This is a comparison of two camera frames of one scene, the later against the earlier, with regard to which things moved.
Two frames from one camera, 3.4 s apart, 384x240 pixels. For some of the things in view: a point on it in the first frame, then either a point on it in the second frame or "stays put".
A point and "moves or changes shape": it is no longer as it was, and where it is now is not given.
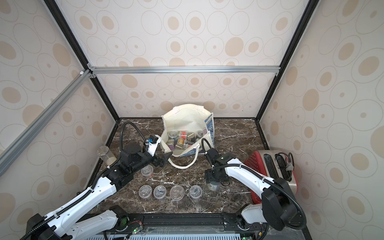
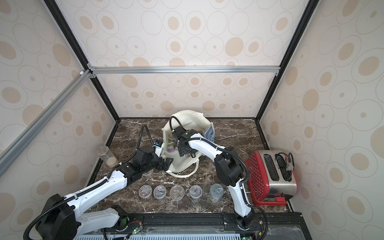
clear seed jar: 177,192 stays put
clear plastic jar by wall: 105,154 stays put
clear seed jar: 145,191 stays put
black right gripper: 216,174 -> 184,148
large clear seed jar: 213,185 moves or changes shape
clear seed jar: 195,191 stays put
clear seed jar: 159,192 stays put
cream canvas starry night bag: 188,129 moves or changes shape
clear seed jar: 147,171 stays put
